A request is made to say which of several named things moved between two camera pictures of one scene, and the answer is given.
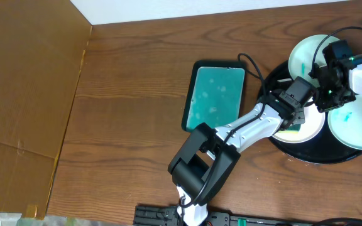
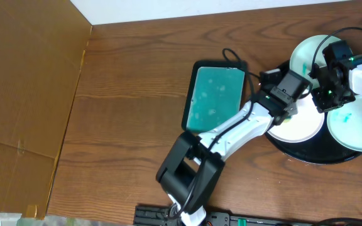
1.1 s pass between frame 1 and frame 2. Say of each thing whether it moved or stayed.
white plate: stayed
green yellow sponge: moved
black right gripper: stayed
